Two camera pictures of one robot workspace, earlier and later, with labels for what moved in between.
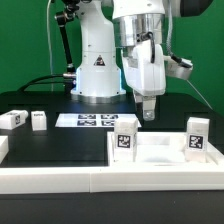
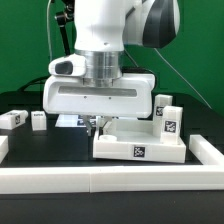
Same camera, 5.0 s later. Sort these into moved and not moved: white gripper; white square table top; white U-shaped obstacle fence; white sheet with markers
Moved: white gripper; white square table top
Not moved: white sheet with markers; white U-shaped obstacle fence
